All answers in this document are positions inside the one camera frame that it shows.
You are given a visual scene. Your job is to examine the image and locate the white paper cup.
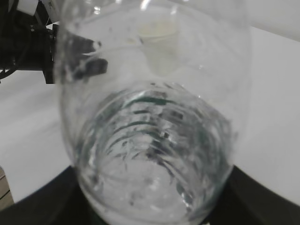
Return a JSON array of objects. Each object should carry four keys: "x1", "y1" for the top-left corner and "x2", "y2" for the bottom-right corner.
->
[{"x1": 125, "y1": 19, "x2": 180, "y2": 80}]

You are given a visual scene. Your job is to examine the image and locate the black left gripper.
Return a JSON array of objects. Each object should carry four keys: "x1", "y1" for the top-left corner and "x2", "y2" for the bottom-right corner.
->
[{"x1": 42, "y1": 24, "x2": 108, "y2": 84}]

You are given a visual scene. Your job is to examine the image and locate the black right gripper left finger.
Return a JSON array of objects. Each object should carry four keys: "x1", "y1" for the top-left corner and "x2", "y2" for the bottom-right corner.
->
[{"x1": 0, "y1": 167, "x2": 101, "y2": 225}]

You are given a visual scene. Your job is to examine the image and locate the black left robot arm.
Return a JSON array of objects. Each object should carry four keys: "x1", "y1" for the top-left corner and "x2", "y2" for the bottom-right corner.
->
[{"x1": 0, "y1": 0, "x2": 108, "y2": 84}]

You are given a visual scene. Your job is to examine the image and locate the clear water bottle green label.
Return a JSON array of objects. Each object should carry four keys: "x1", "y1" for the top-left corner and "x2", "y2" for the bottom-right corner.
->
[{"x1": 53, "y1": 0, "x2": 251, "y2": 225}]

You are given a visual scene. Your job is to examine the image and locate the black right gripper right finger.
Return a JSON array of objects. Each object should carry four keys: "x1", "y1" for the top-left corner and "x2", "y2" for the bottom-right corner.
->
[{"x1": 206, "y1": 166, "x2": 300, "y2": 225}]

